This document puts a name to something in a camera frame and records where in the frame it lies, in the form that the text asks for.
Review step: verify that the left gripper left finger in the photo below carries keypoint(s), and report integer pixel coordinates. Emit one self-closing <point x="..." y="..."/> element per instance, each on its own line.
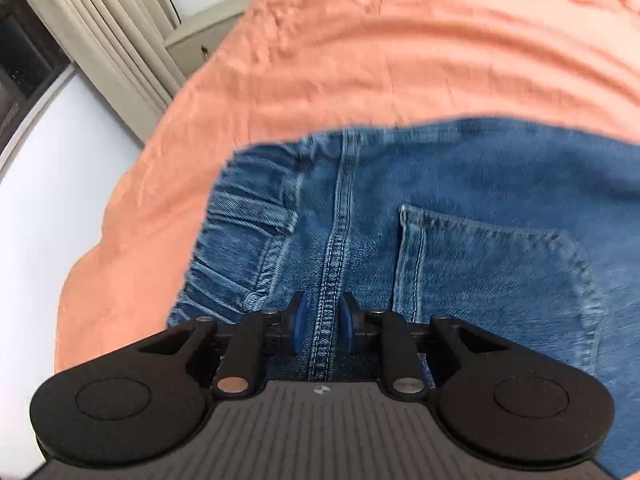
<point x="259" y="336"/>

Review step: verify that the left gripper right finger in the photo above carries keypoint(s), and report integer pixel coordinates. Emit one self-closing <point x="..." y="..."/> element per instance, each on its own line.
<point x="377" y="345"/>

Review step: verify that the blue denim jeans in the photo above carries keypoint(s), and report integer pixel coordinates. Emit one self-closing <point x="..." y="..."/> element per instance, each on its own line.
<point x="525" y="230"/>

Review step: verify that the beige bedside cabinet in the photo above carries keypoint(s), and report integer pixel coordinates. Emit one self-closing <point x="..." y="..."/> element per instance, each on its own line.
<point x="198" y="37"/>

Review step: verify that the orange duvet cover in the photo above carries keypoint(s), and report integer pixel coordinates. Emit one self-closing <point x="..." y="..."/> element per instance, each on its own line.
<point x="292" y="67"/>

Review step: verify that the dark framed window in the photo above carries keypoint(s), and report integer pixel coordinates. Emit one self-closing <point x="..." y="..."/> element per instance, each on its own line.
<point x="30" y="60"/>

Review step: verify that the beige pleated curtain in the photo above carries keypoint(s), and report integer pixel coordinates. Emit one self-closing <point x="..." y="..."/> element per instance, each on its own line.
<point x="120" y="46"/>

